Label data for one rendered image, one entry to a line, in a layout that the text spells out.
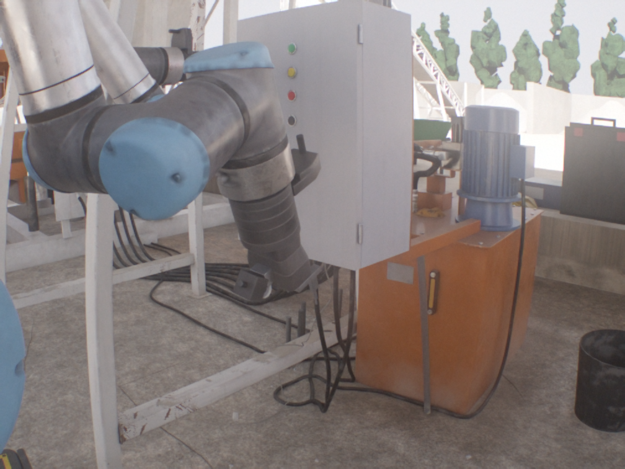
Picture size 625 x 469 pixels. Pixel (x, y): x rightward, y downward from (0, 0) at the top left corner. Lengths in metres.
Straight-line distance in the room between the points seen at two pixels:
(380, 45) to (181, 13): 3.66
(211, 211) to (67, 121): 4.02
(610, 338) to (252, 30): 1.61
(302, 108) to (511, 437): 1.21
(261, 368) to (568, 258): 2.25
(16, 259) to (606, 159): 4.02
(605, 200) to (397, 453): 2.34
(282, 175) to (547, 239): 2.89
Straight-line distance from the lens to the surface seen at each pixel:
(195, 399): 1.47
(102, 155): 0.45
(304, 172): 0.62
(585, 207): 3.49
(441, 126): 5.23
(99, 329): 1.26
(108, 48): 0.95
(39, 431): 1.86
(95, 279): 1.23
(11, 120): 2.28
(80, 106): 0.51
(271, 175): 0.56
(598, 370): 1.75
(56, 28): 0.50
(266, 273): 0.64
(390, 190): 1.22
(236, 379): 1.55
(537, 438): 1.77
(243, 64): 0.50
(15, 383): 0.26
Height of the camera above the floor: 1.00
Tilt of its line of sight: 14 degrees down
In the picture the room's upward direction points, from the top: straight up
